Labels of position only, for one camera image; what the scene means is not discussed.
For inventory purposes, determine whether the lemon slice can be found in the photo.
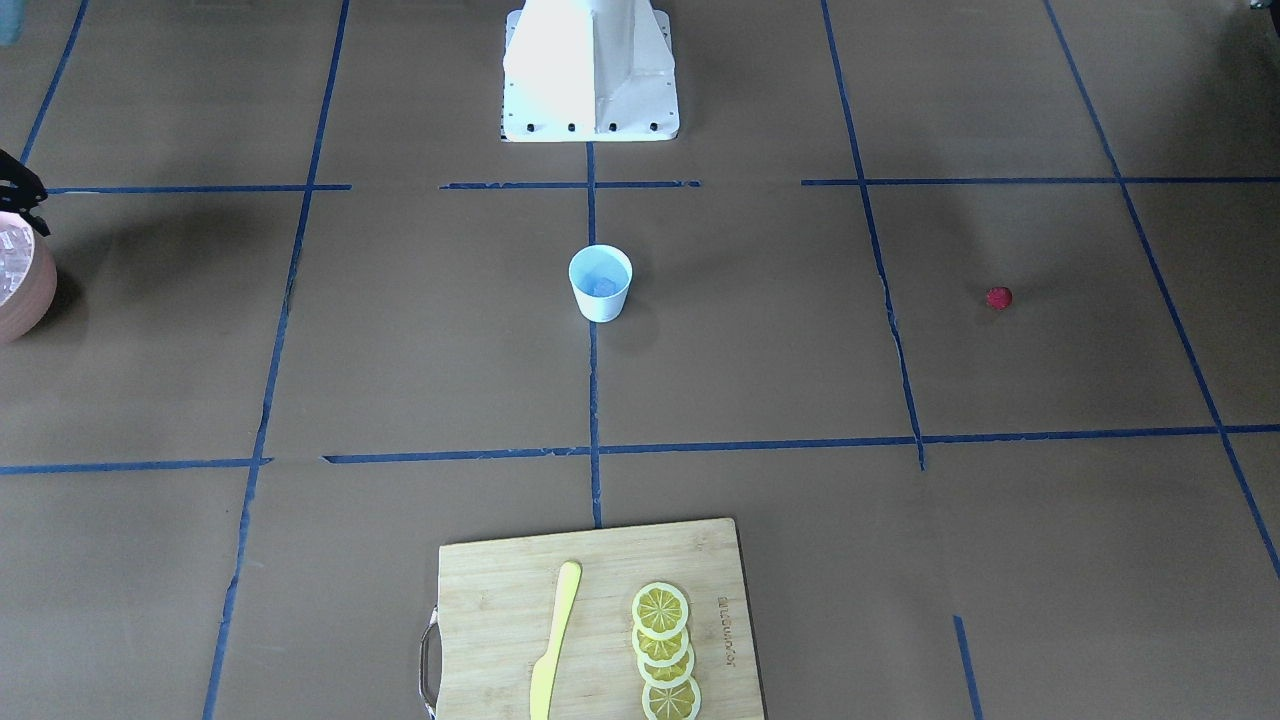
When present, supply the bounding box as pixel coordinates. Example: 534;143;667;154
641;678;701;720
636;646;696;689
631;582;690;641
631;625;690;667

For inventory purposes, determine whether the light blue plastic cup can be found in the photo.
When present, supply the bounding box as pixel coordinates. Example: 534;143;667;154
567;243;634;323

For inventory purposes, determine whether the wooden cutting board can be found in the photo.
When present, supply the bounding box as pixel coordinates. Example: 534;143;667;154
419;518;765;719

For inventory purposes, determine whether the white pedestal column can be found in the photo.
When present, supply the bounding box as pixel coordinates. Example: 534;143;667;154
500;1;681;143

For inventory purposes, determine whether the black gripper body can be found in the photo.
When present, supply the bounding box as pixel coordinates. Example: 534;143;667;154
0;150;51;237

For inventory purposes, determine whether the yellow plastic knife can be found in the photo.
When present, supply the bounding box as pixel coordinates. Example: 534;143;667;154
527;560;582;719

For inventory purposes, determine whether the pink bowl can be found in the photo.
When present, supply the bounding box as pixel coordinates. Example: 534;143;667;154
1;211;58;345

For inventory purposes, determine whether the red strawberry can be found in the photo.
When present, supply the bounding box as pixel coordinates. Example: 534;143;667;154
986;286;1014;313

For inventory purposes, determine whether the clear ice cubes pile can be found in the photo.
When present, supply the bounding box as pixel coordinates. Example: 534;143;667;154
1;224;35;304

